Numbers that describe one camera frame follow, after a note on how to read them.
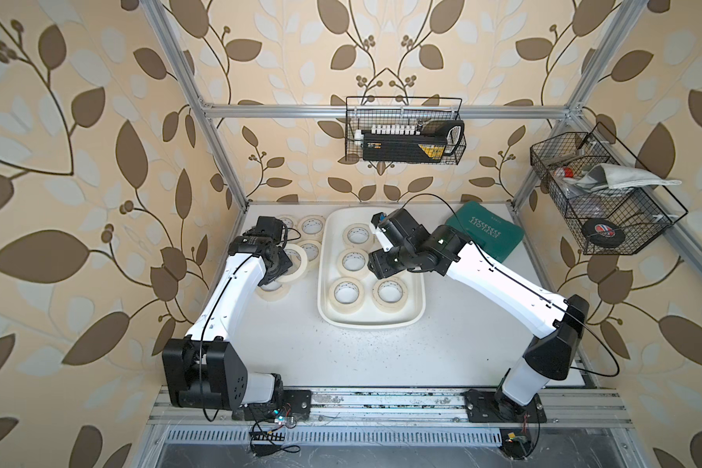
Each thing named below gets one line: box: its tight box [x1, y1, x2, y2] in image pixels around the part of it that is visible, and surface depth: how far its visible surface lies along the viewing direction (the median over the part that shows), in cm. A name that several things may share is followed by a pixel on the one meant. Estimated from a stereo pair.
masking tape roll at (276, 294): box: [255, 281, 292, 302], surface depth 96 cm
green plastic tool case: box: [445, 200, 525, 263], surface depth 107 cm
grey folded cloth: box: [573, 163, 683, 192], surface depth 63 cm
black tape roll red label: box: [582, 218, 626, 248], surface depth 73 cm
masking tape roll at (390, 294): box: [372, 276, 409, 313], surface depth 95 cm
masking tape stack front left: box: [327, 276, 365, 314], surface depth 95 cm
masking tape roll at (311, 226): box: [297, 214, 326, 241], surface depth 114 cm
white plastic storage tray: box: [317, 205, 427, 329], surface depth 95 cm
